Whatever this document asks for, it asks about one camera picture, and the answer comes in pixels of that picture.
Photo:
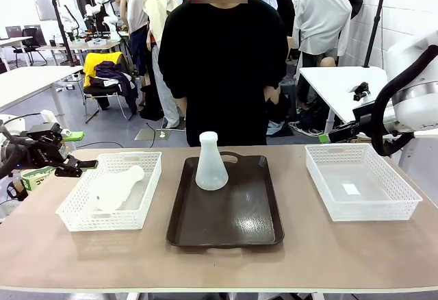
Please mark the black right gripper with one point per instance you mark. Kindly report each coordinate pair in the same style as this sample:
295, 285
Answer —
362, 122

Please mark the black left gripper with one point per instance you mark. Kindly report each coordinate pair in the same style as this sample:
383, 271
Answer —
44, 147

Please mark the translucent white conical flask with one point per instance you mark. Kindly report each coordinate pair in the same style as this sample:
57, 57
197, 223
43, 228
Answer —
113, 187
211, 170

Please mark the person's right forearm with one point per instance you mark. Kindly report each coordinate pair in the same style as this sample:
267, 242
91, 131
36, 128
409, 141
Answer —
182, 105

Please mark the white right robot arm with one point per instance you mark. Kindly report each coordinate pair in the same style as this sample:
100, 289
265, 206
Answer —
417, 108

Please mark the person's left hand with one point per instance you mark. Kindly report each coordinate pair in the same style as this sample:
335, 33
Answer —
273, 94

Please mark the white table with rounded corner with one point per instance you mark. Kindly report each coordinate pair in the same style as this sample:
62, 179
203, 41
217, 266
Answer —
328, 87

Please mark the green and white carton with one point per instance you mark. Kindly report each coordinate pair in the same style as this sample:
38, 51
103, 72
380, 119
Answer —
32, 180

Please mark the small white label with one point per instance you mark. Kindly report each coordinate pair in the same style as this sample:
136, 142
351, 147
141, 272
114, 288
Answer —
350, 189

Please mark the white perforated plastic basket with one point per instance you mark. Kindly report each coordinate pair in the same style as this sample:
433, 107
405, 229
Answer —
72, 211
407, 190

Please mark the brown tape roll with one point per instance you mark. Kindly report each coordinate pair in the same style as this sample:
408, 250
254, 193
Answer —
15, 190

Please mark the beige mannequin head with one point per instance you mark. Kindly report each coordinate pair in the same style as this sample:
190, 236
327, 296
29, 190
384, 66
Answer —
328, 62

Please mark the white paper sheet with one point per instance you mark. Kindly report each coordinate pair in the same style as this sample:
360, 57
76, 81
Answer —
138, 197

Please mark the large white table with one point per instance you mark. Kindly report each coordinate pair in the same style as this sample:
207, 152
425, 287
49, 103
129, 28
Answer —
27, 81

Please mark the yellow garment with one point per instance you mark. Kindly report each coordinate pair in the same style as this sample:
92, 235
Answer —
90, 63

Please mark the wooden background table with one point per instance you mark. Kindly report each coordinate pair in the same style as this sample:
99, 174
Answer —
85, 45

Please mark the black tripod stand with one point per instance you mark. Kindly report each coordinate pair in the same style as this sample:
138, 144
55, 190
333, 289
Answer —
375, 26
61, 29

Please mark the mannequin with white shirt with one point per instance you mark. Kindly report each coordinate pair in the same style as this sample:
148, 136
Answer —
321, 12

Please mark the black office chair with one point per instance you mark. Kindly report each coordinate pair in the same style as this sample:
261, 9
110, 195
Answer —
29, 36

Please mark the white background desk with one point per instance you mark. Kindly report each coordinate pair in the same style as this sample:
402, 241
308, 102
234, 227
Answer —
15, 40

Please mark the dark brown plastic tray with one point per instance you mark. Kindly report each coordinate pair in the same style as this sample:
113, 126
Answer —
239, 214

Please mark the person in black sweater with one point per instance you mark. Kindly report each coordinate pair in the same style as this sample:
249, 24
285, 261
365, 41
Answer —
222, 74

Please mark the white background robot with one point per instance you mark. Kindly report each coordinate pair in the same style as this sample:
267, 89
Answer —
102, 5

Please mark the mannequin with white tank top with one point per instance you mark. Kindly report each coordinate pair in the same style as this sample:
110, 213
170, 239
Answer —
137, 12

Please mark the white board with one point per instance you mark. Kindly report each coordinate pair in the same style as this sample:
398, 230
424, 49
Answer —
42, 2

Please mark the mannequin with cream jacket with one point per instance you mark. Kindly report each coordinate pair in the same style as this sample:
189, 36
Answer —
155, 9

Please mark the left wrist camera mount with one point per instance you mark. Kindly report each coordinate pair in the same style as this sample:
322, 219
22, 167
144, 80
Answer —
48, 115

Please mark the black metal frame chair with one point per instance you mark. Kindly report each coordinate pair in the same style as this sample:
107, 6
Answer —
102, 91

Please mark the grey mannequin base plate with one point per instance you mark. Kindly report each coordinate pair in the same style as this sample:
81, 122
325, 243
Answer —
150, 135

